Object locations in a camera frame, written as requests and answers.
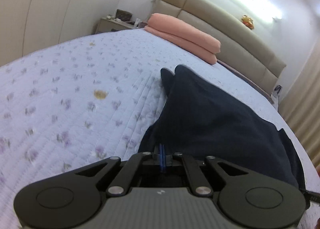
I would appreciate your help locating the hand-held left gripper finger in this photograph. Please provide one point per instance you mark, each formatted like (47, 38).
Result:
(164, 156)
(160, 156)

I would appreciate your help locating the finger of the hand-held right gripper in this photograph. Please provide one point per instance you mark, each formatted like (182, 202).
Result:
(312, 195)

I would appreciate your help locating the dark navy striped hoodie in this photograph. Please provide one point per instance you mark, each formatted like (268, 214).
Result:
(212, 119)

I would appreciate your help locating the beige pleated curtain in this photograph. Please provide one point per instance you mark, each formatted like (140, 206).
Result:
(305, 106)

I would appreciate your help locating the white paper shopping bag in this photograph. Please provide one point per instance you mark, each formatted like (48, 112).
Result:
(276, 96)

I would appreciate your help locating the folded pink blanket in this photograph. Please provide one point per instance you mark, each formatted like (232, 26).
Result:
(185, 35)

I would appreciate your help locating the bed with floral quilt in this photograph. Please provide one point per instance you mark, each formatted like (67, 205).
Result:
(62, 81)

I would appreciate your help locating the beige nightstand with clutter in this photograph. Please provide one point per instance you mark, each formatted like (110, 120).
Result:
(107, 25)

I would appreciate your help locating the brown patterned bag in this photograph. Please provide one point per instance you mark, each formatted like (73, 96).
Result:
(124, 15)

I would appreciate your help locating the beige padded headboard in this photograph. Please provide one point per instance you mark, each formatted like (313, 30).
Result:
(200, 6)

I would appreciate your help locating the orange plush toy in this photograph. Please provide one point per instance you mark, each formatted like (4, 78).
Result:
(248, 21)

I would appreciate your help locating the white wardrobe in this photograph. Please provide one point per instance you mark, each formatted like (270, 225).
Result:
(50, 6)

